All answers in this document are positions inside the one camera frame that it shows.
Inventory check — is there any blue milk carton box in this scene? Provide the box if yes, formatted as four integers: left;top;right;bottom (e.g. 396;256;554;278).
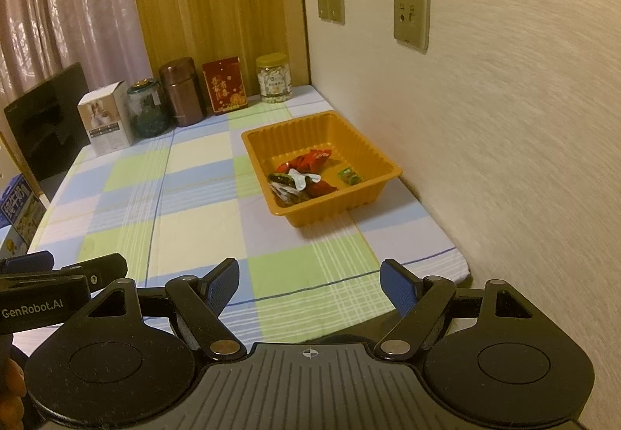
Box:
0;175;45;241

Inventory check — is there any checked tablecloth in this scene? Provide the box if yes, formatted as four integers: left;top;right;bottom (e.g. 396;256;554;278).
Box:
26;84;473;343

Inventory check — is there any white blue carton box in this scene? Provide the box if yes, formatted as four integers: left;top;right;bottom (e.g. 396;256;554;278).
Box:
0;226;33;261

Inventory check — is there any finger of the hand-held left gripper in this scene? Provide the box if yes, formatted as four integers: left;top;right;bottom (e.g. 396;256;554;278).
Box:
0;251;56;273
61;253;129;291

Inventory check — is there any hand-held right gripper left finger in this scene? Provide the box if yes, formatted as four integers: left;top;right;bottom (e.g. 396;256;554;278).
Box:
90;258;248;360

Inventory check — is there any yellow lid plastic jar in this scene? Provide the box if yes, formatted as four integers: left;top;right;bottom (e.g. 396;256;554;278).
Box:
255;52;292;103

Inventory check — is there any white product box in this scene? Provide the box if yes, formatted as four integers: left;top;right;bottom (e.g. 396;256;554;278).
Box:
78;80;135;158

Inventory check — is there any red gift box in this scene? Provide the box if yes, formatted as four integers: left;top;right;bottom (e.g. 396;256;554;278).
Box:
202;56;248;117

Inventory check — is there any green glass jar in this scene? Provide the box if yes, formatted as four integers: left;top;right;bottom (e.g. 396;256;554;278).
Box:
127;78;170;138

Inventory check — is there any person's left hand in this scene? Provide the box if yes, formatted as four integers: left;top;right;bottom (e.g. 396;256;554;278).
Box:
0;356;26;417

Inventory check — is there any brown thermos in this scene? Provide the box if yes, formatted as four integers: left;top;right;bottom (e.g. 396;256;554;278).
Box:
159;57;207;128

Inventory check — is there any black monitor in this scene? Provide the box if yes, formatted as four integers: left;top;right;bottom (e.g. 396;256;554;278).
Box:
4;62;91;181

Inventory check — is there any orange plastic tray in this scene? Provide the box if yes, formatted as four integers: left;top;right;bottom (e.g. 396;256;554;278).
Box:
241;111;403;228

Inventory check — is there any white green snack pouch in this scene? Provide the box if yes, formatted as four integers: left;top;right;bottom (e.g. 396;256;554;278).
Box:
269;170;323;193

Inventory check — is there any beige wall outlet plate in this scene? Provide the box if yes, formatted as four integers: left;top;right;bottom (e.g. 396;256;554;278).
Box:
392;0;432;52

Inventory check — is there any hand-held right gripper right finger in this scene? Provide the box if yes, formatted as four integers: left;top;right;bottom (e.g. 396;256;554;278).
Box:
375;258;537;360

